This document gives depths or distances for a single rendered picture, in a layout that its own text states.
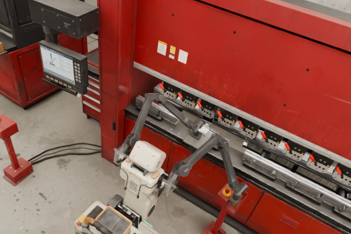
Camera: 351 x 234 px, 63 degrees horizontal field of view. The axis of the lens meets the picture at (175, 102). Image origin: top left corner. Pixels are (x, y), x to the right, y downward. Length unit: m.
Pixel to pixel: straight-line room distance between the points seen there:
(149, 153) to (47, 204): 1.72
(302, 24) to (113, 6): 1.39
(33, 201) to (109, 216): 1.40
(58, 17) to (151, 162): 1.29
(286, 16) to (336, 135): 0.93
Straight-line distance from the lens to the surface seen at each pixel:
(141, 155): 1.98
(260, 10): 2.06
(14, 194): 3.57
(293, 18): 2.02
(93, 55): 3.66
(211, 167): 2.84
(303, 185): 2.78
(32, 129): 4.17
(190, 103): 2.62
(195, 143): 2.59
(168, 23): 2.41
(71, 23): 2.34
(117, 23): 2.45
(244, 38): 2.16
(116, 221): 2.21
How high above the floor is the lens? 2.86
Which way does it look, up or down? 39 degrees down
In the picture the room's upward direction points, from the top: 11 degrees clockwise
